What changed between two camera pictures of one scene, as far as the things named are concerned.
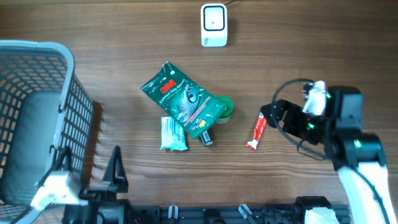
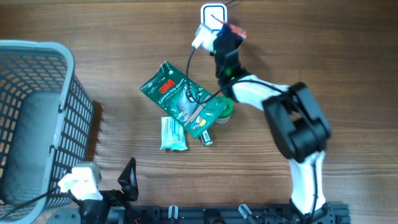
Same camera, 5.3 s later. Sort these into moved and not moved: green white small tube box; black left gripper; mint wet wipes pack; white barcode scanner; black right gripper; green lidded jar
Moved: black right gripper; black left gripper
Not moved: white barcode scanner; green lidded jar; green white small tube box; mint wet wipes pack
